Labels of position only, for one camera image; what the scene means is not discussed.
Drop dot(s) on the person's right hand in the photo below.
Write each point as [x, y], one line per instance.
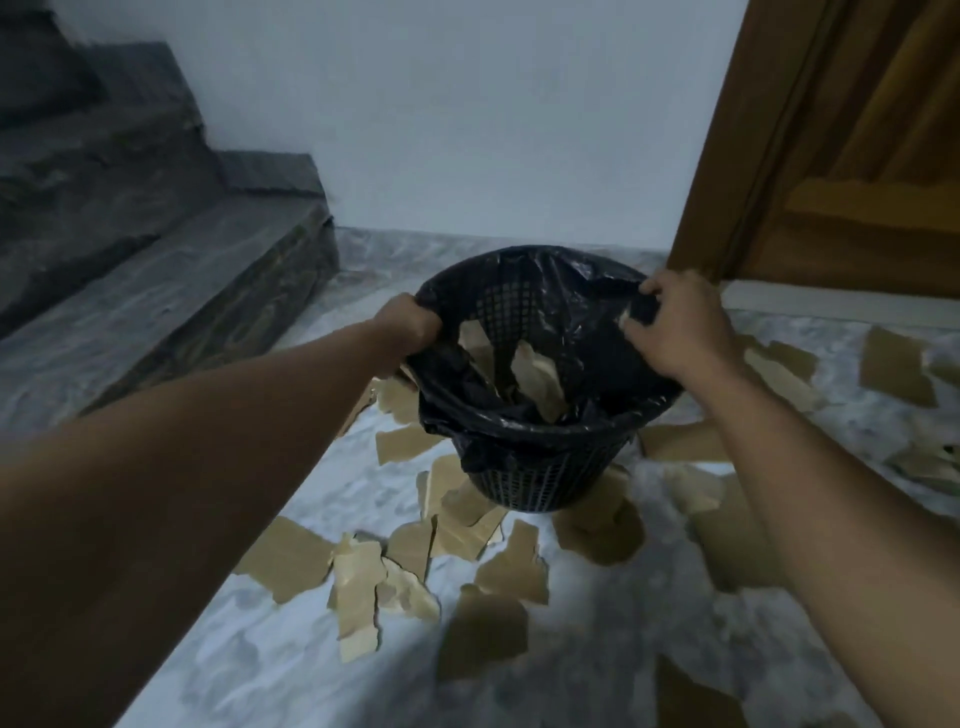
[690, 330]

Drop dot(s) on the person's left hand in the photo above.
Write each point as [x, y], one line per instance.
[409, 326]

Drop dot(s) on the black bin with liner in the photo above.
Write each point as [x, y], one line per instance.
[540, 480]

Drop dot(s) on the scatter of brown paper pieces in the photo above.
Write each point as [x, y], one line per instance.
[289, 559]

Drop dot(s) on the person's right forearm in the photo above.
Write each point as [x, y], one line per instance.
[840, 525]

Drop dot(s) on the person's left forearm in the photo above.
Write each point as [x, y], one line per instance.
[150, 525]

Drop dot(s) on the brown wooden door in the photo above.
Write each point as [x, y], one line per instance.
[885, 150]

